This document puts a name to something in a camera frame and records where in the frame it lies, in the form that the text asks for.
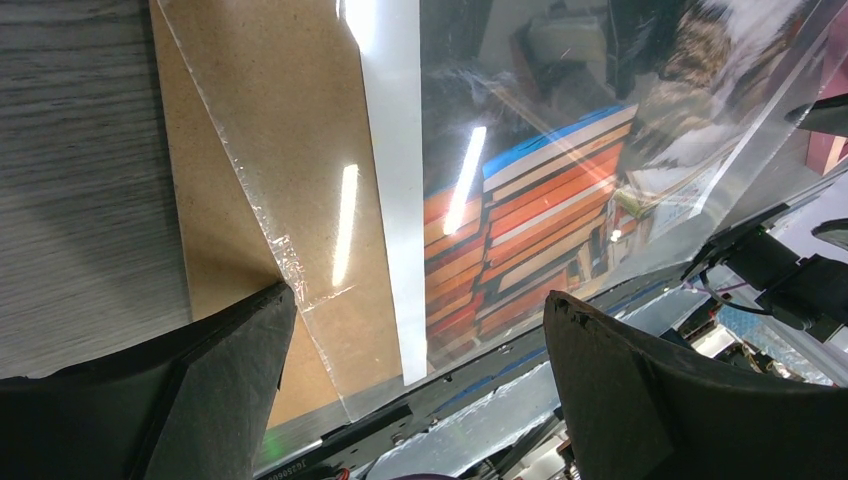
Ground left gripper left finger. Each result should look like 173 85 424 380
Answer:
1 283 297 479

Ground clear acrylic sheet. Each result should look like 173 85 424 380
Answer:
153 1 847 425

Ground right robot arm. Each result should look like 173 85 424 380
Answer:
682 204 847 344

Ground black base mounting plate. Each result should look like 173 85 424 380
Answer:
254 261 717 480

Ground brown cardboard backing board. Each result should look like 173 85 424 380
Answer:
154 1 403 424

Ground cat photo print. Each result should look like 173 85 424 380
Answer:
342 1 847 385

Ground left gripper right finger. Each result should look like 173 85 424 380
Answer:
543 291 847 479

